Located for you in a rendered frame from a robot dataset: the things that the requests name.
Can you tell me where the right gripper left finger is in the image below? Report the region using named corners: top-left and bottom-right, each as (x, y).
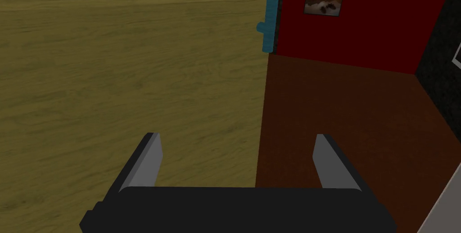
top-left (118, 132), bottom-right (163, 193)

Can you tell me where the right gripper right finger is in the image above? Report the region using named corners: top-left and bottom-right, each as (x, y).
top-left (312, 134), bottom-right (363, 192)

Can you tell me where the framed brown landscape picture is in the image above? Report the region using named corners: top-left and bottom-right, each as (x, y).
top-left (304, 0), bottom-right (345, 18)

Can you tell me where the blue door hinge bar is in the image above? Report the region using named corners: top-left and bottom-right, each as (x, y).
top-left (256, 0), bottom-right (282, 54)

